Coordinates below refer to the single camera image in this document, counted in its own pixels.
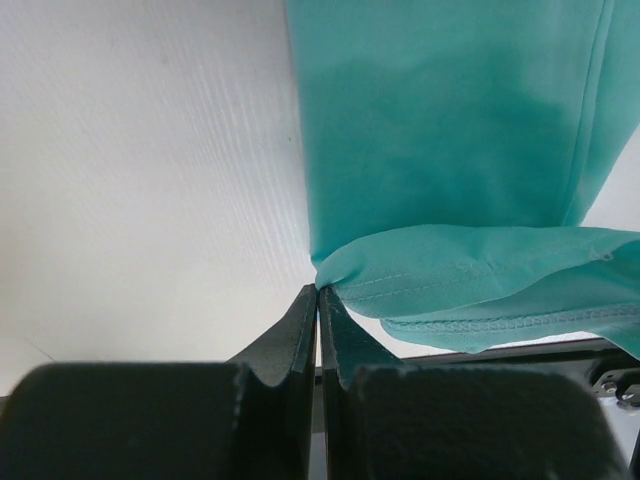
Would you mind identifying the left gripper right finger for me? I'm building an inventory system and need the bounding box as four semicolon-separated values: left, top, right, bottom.
318;288;630;479

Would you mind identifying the teal t-shirt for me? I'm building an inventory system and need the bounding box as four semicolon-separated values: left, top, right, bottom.
286;1;639;355

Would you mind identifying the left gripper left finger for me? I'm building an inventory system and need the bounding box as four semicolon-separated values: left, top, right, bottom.
1;285;317;479

